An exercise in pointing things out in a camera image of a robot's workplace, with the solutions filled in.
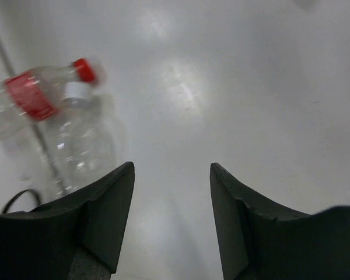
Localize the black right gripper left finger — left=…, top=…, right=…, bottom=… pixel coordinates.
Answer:
left=0, top=162, right=134, bottom=279

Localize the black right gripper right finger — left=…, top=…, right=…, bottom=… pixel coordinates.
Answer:
left=210, top=163, right=350, bottom=279

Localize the red label cola bottle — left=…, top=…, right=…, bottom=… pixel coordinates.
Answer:
left=0, top=58, right=105, bottom=141

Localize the clear bottle white cap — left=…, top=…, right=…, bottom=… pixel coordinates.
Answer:
left=41, top=82, right=114, bottom=195

